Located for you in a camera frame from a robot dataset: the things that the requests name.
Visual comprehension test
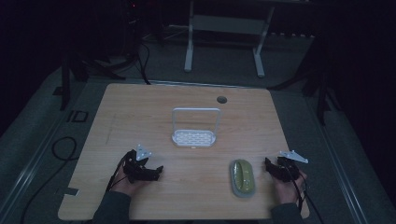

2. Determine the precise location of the black hanging cable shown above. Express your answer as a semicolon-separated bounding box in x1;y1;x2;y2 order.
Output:
135;41;152;86

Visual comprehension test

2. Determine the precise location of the green soap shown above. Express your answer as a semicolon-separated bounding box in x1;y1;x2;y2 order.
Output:
233;159;255;193

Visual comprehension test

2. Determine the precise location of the hand-held gripper cable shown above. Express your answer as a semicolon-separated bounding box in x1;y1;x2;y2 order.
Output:
105;151;133;192
288;166;325;224

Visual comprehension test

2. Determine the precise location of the left hand-held gripper cable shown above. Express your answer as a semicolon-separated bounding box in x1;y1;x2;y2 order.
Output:
105;151;133;192

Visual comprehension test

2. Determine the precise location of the black stand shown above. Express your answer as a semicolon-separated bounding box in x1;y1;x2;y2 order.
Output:
270;31;342;127
58;46;126;112

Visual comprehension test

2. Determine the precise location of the person's right hand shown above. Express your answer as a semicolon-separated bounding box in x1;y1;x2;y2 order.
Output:
273;171;308;205

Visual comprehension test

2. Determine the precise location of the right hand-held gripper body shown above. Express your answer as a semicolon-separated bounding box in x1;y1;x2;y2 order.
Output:
269;149;309;183

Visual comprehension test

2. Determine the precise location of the person's left hand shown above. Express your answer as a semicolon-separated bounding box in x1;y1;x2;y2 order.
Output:
111;169;148;197

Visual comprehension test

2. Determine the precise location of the white desk frame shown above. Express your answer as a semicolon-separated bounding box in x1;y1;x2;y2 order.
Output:
183;0;276;79

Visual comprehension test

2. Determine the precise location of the black floor cable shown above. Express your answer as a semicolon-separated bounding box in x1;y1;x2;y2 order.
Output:
20;136;78;224

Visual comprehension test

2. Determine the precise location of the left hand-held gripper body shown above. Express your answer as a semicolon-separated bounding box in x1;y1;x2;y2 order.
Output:
122;143;159;184

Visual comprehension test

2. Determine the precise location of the white soap rack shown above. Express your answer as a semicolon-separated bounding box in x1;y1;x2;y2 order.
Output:
171;107;221;149

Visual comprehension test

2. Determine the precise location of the right hand-held gripper cable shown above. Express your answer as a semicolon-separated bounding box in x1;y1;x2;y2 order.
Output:
288;166;325;224

